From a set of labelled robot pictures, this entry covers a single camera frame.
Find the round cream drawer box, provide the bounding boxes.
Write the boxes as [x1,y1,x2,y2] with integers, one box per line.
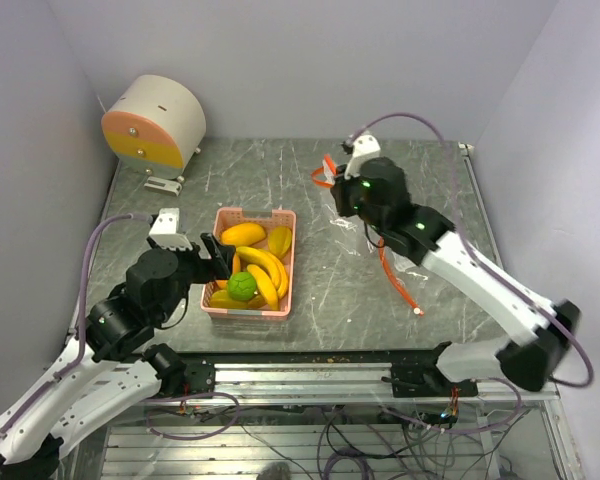
[101,74,207,181]

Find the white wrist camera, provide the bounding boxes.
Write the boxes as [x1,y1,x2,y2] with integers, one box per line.
[148,208,193,252]
[342,130,381,179]

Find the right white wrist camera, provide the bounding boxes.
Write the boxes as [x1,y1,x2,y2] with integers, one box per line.
[342,130,381,179]

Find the aluminium mounting rail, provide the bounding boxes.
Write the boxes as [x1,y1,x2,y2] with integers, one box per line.
[69,359,561,401]

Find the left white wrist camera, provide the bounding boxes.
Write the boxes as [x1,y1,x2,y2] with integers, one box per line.
[148,208,193,252]

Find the white metal latch piece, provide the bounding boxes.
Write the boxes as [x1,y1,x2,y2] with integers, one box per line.
[144,176,182,197]

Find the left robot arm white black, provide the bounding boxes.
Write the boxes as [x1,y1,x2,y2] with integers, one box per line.
[0,233,235,479]

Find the orange toy fruit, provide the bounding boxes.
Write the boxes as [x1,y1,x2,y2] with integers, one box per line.
[215,254,241,290]

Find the green round toy fruit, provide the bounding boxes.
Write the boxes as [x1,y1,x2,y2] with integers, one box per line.
[227,271,257,302]

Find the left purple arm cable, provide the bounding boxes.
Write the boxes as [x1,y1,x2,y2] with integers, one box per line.
[0,212,161,436]

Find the yellow toy banana bunch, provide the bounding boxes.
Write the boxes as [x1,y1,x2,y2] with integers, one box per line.
[236,246,289,311]

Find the pink plastic basket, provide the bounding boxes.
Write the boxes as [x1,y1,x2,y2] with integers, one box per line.
[200,207,297,321]

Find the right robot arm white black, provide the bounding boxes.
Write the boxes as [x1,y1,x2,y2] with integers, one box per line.
[330,157,580,396]

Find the yellow toy mango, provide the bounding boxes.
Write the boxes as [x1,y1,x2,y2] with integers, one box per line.
[220,222,267,247]

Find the yellow starfruit slice toy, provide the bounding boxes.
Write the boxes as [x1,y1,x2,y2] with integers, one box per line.
[208,290,248,310]

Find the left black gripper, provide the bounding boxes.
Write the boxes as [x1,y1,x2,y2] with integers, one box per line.
[147,229,235,322]

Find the clear zip bag red zipper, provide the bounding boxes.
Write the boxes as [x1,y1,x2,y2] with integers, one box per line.
[311,154,337,189]

